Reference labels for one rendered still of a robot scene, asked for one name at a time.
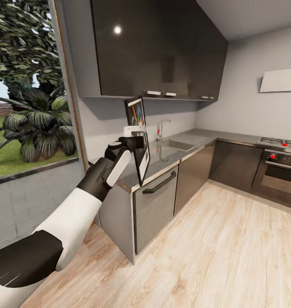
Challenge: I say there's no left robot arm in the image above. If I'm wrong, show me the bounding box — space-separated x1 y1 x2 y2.
0 125 147 308

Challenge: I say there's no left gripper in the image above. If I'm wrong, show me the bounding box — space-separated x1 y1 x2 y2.
118 136 144 149

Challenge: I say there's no poster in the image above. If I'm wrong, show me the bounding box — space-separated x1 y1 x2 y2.
124 95 150 187

